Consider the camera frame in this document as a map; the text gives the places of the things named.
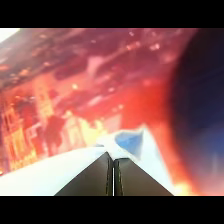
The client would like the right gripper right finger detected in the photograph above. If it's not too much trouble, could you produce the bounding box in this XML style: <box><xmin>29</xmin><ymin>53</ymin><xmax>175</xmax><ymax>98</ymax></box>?
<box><xmin>114</xmin><ymin>157</ymin><xmax>174</xmax><ymax>197</ymax></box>

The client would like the light blue T-shirt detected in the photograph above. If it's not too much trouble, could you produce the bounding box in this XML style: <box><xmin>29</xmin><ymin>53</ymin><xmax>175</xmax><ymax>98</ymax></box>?
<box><xmin>0</xmin><ymin>124</ymin><xmax>178</xmax><ymax>197</ymax></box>

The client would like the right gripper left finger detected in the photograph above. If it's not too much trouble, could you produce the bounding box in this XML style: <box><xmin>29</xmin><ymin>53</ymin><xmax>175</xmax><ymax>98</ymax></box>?
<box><xmin>54</xmin><ymin>151</ymin><xmax>114</xmax><ymax>197</ymax></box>

